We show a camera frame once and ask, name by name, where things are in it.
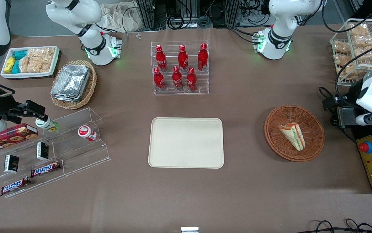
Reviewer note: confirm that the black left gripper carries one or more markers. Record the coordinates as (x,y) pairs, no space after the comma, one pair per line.
(351,95)

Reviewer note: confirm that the triangle sandwich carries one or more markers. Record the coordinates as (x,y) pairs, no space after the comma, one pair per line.
(292,136)

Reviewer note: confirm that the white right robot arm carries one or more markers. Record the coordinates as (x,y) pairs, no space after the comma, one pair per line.
(92,48)

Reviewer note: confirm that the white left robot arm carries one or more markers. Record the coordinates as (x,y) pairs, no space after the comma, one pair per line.
(278,38)

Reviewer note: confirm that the white rectangular snack tray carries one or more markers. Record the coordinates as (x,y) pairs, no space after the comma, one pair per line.
(27,75)

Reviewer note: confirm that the aluminium foil tray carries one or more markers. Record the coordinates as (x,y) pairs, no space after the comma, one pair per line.
(64,99)
(71,81)

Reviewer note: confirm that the black flat tray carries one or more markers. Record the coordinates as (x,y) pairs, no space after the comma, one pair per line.
(60,56)

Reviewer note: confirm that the light oval wicker basket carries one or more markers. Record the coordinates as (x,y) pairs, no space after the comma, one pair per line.
(90,87)

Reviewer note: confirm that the brown wicker basket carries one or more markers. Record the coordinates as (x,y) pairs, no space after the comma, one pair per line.
(279,145)

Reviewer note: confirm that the beige plastic tray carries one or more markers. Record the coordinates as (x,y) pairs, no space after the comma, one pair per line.
(186,143)

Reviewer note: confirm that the grey metal block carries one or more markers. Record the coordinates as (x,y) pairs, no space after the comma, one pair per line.
(345,118)

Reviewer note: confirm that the green white drink bottle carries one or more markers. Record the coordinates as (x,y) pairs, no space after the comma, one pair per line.
(48,124)

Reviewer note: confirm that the black appliance housing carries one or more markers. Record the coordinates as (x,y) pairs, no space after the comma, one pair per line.
(357,85)

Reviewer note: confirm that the red cookie box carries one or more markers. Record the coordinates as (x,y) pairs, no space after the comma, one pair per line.
(9,137)

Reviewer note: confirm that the clear bag of fried snacks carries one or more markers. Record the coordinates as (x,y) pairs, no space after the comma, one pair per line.
(341,47)
(347,71)
(363,40)
(343,59)
(358,30)
(366,53)

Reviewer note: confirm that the small black box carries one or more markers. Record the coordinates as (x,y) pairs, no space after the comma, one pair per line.
(42,151)
(11,163)

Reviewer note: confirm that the teal snack packet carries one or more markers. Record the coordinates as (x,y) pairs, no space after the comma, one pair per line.
(15,67)
(20,54)

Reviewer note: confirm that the clear bag of crackers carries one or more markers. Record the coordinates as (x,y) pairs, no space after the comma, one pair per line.
(44,65)
(28,64)
(42,53)

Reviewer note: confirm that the yellow snack packet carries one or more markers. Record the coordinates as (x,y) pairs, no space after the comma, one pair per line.
(9,64)

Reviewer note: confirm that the red emergency stop button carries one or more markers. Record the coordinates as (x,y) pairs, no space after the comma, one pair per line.
(365,147)

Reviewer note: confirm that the Snickers chocolate bar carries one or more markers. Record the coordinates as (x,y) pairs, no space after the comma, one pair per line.
(45,169)
(15,186)

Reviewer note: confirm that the red white drink bottle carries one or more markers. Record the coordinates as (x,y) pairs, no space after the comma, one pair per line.
(86,132)

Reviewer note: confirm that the clear acrylic stepped shelf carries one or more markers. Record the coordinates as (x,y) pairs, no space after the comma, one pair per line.
(82,152)
(27,186)

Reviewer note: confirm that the brown table cover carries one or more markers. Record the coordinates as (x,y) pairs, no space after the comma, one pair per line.
(253,194)

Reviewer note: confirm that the beige crumpled cloth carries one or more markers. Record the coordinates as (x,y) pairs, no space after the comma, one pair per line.
(121,16)

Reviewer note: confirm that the red cola bottle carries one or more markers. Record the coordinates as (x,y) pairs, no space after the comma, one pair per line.
(161,60)
(191,80)
(177,79)
(158,80)
(202,58)
(182,60)

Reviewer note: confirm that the clear acrylic bottle rack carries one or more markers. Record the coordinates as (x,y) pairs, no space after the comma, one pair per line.
(202,84)

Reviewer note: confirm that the aluminium profile frame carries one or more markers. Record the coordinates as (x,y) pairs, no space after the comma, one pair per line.
(153,14)

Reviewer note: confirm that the silver metal bracket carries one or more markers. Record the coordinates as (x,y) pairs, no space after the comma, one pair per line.
(189,229)

